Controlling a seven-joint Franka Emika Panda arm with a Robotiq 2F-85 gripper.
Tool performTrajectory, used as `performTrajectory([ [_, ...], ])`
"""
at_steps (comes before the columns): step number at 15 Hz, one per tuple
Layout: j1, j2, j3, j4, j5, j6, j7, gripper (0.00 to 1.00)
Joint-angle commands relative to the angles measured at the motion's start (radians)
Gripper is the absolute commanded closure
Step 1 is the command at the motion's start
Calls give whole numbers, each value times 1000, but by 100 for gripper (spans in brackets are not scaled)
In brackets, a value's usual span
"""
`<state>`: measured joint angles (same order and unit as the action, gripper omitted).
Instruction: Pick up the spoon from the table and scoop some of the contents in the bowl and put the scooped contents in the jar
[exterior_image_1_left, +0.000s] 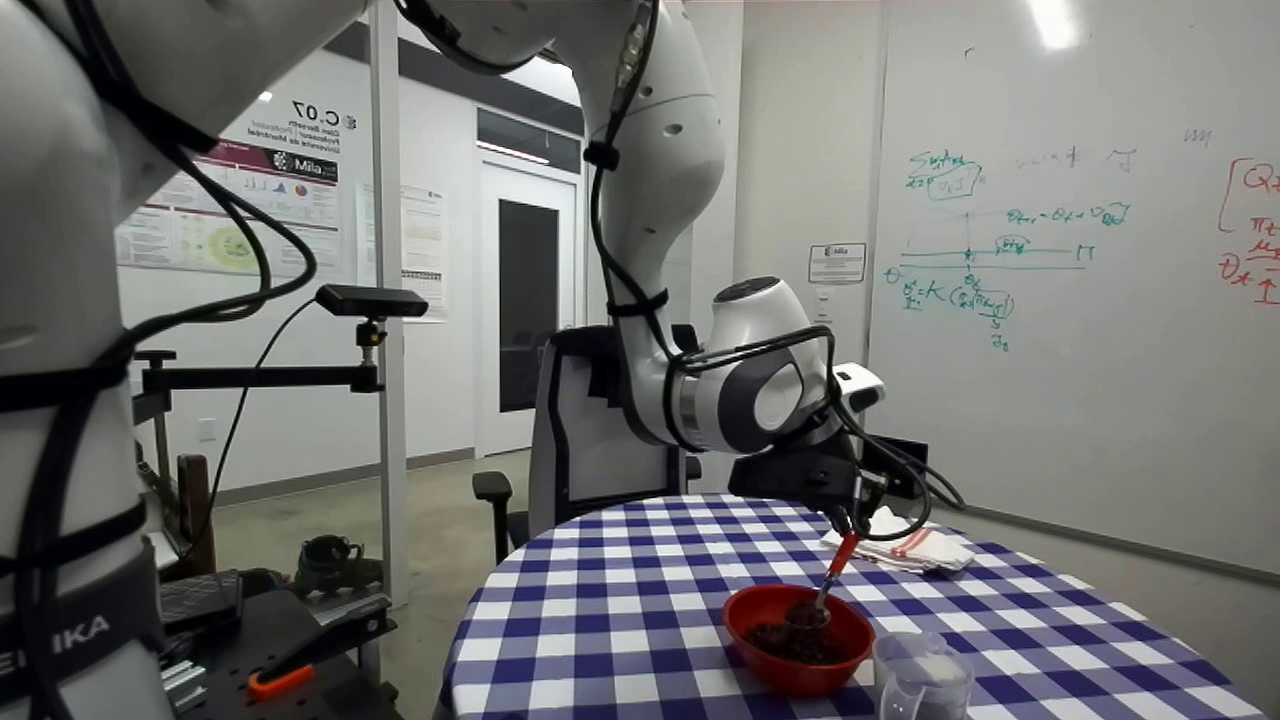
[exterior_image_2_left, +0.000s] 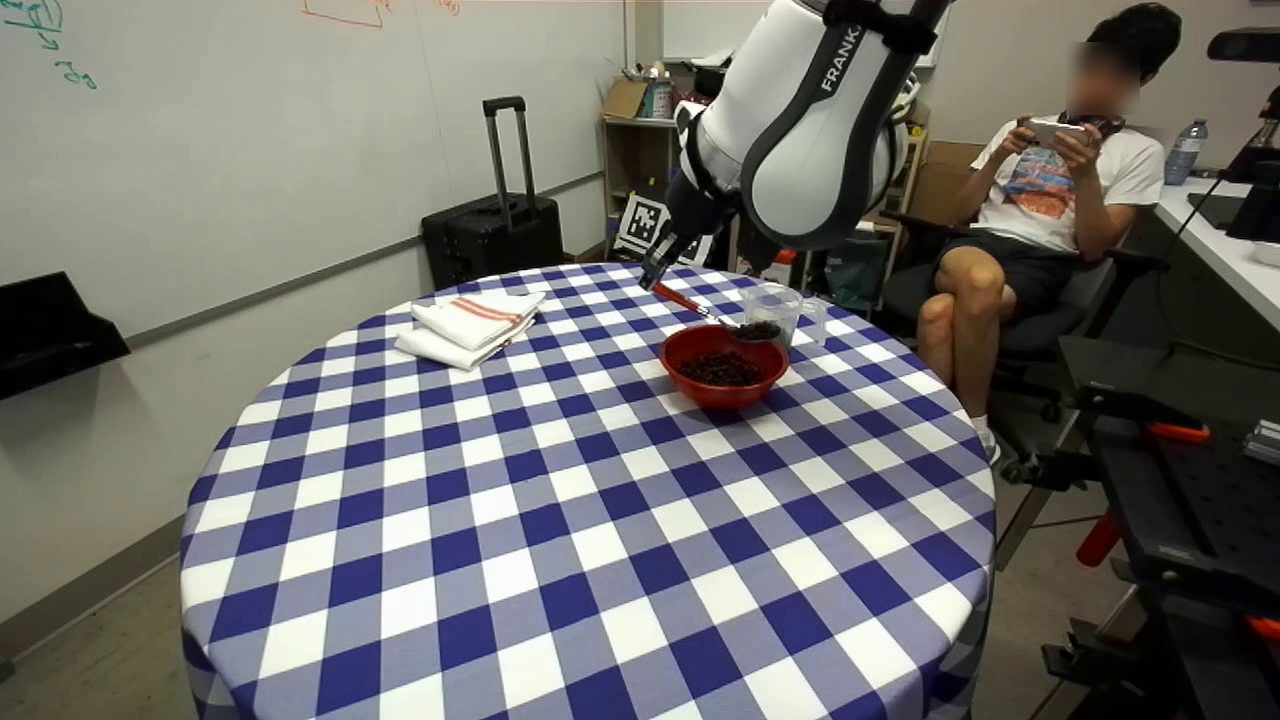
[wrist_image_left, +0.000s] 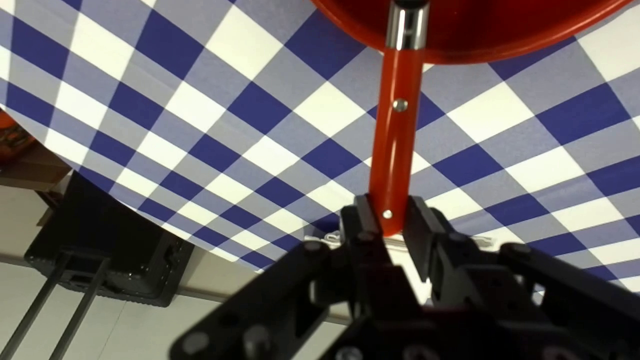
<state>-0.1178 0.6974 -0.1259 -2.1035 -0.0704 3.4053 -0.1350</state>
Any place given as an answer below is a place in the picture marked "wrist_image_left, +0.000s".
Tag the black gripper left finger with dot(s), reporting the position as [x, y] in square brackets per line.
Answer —
[280, 300]

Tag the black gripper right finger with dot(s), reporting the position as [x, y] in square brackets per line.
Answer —
[532, 292]

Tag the red bowl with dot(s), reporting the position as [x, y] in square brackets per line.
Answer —
[500, 27]

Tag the black wheeled suitcase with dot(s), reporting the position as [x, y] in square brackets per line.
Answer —
[113, 246]

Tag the blue white checkered tablecloth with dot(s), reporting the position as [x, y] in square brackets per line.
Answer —
[201, 120]

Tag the open floor cardboard box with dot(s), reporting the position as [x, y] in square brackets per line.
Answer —
[33, 172]

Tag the orange bag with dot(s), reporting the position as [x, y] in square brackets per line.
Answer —
[7, 132]

